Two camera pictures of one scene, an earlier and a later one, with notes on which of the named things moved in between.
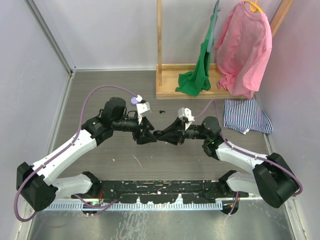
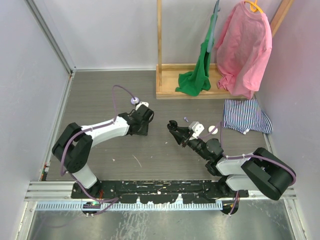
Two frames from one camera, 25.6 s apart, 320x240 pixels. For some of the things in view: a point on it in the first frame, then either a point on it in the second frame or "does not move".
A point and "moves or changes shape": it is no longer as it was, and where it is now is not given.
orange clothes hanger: [255, 3] does not move
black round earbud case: [157, 133] moves or changes shape
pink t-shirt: [244, 47] does not move
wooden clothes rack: [168, 75] does not move
